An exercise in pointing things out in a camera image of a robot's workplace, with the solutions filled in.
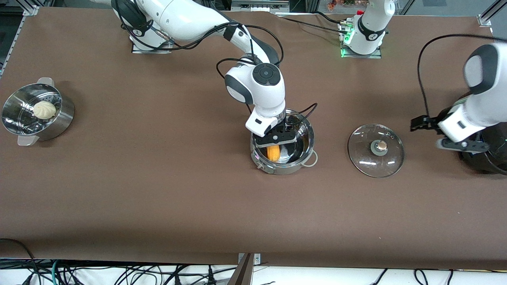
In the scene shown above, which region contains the glass lid with gold knob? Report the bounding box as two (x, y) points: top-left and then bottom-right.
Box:
(348, 123), (405, 178)

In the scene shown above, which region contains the steel steamer pot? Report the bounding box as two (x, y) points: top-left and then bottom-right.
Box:
(1, 77), (75, 147)

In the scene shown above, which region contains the black round rice cooker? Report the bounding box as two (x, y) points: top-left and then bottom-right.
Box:
(457, 93), (507, 175)

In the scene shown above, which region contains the grey metal box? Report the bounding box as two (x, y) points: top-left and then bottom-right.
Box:
(232, 0), (290, 12)

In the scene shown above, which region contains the brown table cover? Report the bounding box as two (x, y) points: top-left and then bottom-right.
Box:
(0, 6), (507, 270)

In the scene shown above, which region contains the white steamed bun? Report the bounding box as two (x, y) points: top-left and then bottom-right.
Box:
(33, 101), (57, 119)

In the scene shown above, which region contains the steel pot with grey handles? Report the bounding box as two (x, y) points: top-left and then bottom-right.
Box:
(250, 109), (318, 175)

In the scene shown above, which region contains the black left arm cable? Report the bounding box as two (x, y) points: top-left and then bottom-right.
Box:
(417, 34), (496, 117)

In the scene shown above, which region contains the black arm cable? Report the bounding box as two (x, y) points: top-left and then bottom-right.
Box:
(417, 34), (496, 117)
(119, 16), (318, 127)

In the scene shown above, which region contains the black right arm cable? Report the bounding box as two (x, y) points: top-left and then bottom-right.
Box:
(119, 16), (318, 127)

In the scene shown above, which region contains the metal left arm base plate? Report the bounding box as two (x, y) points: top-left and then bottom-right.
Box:
(340, 22), (383, 59)

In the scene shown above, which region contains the black base cable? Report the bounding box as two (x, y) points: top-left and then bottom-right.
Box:
(282, 17), (347, 34)
(313, 11), (343, 24)

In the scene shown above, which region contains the aluminium frame profile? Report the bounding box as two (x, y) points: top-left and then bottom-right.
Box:
(477, 0), (507, 27)

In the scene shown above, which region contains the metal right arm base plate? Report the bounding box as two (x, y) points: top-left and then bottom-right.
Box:
(132, 38), (174, 53)

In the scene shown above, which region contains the grey camera pole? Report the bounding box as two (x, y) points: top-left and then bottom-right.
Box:
(227, 253), (255, 285)

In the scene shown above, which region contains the aluminium frame rail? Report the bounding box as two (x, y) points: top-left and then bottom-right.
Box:
(0, 5), (40, 76)

